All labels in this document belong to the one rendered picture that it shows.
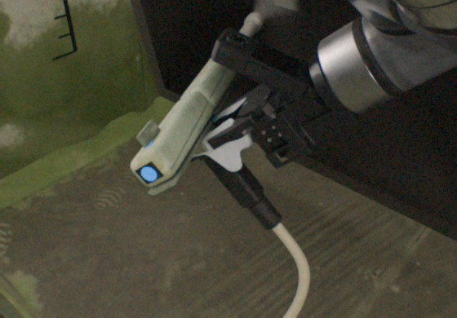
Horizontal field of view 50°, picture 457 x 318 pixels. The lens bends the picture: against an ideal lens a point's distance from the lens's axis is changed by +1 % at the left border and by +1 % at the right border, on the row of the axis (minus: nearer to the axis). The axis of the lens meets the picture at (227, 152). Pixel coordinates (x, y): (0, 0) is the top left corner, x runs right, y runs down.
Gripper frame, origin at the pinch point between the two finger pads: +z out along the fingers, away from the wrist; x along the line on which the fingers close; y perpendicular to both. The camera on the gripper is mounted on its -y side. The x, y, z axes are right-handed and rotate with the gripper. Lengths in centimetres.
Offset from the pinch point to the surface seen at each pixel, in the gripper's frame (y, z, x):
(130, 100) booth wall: 0, 63, 69
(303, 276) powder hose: 25.7, 0.9, -1.5
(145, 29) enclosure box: -14.3, 7.1, 17.6
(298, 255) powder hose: 22.2, -0.6, -1.1
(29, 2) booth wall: -35, 47, 47
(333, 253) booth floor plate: 51, 17, 31
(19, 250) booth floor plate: 5, 70, 12
